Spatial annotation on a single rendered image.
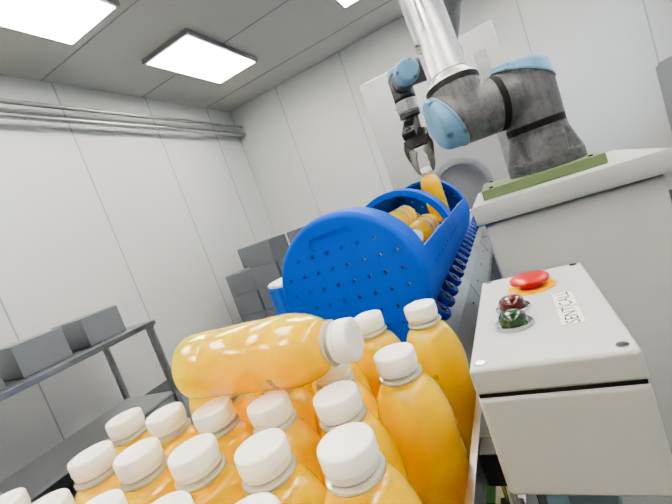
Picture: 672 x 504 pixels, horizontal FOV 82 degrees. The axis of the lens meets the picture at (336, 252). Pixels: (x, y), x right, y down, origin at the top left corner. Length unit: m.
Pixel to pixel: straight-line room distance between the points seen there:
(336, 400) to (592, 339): 0.18
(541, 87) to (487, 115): 0.11
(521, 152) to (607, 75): 5.00
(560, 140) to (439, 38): 0.32
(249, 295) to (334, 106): 3.13
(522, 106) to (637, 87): 5.07
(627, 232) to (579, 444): 0.59
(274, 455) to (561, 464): 0.19
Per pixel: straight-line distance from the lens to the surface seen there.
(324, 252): 0.69
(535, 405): 0.30
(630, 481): 0.34
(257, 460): 0.30
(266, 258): 4.48
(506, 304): 0.37
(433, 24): 0.95
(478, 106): 0.87
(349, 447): 0.27
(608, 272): 0.87
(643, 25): 6.06
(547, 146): 0.90
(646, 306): 0.90
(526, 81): 0.91
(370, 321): 0.49
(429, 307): 0.47
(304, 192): 6.40
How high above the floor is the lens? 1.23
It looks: 6 degrees down
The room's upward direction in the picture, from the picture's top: 20 degrees counter-clockwise
